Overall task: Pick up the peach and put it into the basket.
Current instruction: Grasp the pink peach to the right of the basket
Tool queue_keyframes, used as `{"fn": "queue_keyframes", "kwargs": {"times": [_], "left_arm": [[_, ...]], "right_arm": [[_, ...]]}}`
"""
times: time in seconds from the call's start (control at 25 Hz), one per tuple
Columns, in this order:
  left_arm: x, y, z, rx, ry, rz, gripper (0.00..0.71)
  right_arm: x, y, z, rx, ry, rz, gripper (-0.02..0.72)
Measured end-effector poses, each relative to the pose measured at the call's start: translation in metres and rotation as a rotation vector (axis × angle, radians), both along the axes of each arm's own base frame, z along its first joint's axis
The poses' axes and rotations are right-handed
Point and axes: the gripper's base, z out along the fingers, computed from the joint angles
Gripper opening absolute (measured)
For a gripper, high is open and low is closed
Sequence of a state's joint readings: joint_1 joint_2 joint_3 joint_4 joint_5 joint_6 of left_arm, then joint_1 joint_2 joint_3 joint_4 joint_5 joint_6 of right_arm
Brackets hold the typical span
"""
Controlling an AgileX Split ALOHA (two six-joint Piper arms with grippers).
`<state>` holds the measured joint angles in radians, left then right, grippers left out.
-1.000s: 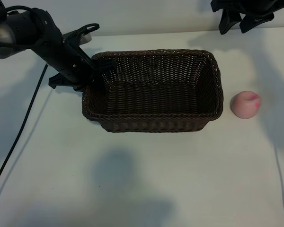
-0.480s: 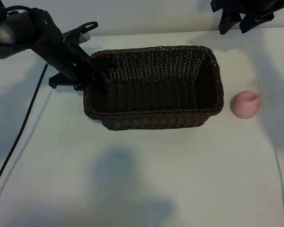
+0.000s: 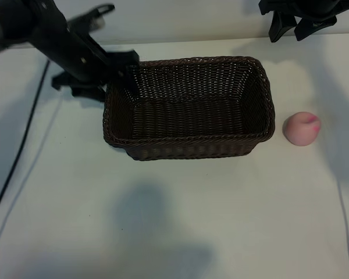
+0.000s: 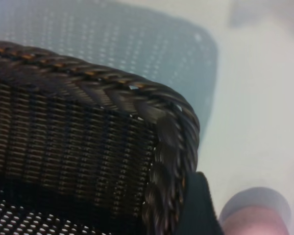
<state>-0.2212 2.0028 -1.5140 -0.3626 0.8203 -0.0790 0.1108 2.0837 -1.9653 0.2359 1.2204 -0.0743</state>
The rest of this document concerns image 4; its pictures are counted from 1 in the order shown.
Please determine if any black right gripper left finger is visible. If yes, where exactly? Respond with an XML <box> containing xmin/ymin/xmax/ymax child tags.
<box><xmin>172</xmin><ymin>171</ymin><xmax>225</xmax><ymax>235</ymax></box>

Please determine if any pink peach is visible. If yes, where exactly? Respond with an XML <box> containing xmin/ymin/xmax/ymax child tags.
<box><xmin>222</xmin><ymin>205</ymin><xmax>291</xmax><ymax>235</ymax></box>

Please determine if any dark brown wicker basket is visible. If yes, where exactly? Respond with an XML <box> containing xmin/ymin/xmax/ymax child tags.
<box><xmin>0</xmin><ymin>38</ymin><xmax>201</xmax><ymax>235</ymax></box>

